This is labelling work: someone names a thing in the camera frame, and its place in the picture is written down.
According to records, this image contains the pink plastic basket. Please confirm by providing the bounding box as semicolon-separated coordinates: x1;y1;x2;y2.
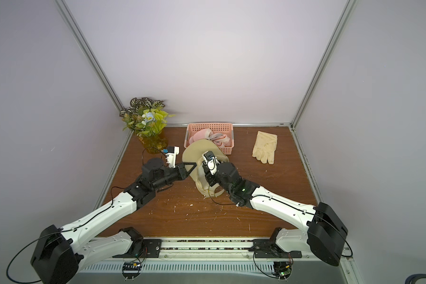
184;123;234;155

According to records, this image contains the cream fabric glove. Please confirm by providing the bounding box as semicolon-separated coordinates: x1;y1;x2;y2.
252;131;278;164

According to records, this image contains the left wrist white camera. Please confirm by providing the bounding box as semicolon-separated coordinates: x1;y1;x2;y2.
163;146;179;168

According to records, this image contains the artificial plant bouquet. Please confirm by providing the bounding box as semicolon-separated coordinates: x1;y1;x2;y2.
120;97;173;137

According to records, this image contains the beige baseball cap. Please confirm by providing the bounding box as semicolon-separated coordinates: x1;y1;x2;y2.
182;139;229;198

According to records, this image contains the right small circuit board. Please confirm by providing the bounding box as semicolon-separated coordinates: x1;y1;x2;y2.
272;262;292;280

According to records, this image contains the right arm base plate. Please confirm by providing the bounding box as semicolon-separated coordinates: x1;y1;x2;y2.
248;239;302;259

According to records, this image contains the amber glass vase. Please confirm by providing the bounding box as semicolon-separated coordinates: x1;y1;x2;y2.
138;131;168;154

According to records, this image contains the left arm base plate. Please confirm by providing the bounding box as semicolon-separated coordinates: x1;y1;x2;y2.
113;239;162;259

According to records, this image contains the left small circuit board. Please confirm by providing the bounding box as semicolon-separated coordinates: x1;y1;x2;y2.
121;261;143;281

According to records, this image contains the aluminium front rail frame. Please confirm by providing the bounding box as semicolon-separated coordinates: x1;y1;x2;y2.
71;238;363;284

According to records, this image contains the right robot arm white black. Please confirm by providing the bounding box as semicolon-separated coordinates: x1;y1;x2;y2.
202;161;348;266

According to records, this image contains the small circuit board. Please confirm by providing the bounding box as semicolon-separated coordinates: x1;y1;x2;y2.
121;261;143;281
272;262;292;280

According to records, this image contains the pink baseball cap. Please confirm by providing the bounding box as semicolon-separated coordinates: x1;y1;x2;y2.
189;129;231;147

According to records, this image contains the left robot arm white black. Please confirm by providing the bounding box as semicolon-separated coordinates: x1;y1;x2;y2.
30;158;196;284

